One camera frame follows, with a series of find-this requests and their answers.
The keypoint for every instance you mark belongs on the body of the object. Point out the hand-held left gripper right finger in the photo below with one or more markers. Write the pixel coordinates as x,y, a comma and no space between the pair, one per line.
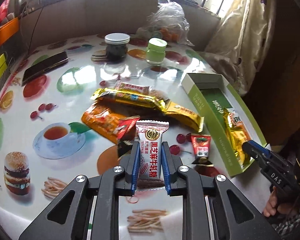
165,172

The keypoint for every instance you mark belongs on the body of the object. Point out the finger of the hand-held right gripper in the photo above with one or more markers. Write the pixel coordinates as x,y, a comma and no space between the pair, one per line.
258,147
251,151

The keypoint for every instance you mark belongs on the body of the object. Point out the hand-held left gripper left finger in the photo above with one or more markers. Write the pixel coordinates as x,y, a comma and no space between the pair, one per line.
135,172

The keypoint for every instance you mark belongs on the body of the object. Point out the yellow orange snack packet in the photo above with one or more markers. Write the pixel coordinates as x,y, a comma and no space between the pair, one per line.
237,135

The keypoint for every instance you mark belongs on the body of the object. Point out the white brown candy packet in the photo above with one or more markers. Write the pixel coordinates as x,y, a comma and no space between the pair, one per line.
151,145

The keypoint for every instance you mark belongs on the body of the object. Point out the small red dark snack packet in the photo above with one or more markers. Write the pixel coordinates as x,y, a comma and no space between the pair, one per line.
202,147

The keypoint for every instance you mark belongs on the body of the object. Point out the green cardboard box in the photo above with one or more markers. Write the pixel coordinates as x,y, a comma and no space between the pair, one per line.
207,110

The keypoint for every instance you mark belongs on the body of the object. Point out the gold brown print snack packet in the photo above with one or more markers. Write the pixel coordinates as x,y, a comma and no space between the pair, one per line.
185,113

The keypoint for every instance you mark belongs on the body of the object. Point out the silver orange snack pouch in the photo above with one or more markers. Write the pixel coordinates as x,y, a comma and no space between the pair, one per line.
100,121

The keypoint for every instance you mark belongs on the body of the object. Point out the yellow blue print snack packet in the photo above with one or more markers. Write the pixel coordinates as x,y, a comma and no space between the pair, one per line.
130,98

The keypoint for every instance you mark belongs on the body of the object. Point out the red white label snack packet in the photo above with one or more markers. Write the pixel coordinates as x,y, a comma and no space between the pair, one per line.
135,87

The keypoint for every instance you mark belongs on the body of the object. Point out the person's right hand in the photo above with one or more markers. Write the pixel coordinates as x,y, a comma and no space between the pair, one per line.
271,205

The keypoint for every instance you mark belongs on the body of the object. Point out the orange rubber band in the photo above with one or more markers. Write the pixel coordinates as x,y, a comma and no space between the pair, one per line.
132,199

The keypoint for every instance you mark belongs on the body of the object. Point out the cream patterned curtain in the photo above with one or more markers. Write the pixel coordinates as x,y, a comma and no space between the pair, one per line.
240,37

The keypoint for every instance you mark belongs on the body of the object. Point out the green jar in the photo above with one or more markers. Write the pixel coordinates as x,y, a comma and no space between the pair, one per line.
156,52

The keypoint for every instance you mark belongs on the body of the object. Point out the dark jar with white lid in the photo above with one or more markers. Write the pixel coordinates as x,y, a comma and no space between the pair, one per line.
117,47

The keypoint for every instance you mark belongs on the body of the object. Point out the dark smartphone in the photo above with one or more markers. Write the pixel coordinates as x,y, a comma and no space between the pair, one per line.
45,66

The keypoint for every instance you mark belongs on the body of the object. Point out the clear plastic bag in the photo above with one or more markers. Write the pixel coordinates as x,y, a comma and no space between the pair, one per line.
170,20

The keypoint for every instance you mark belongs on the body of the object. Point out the orange box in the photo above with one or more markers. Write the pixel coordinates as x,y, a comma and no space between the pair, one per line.
5,33

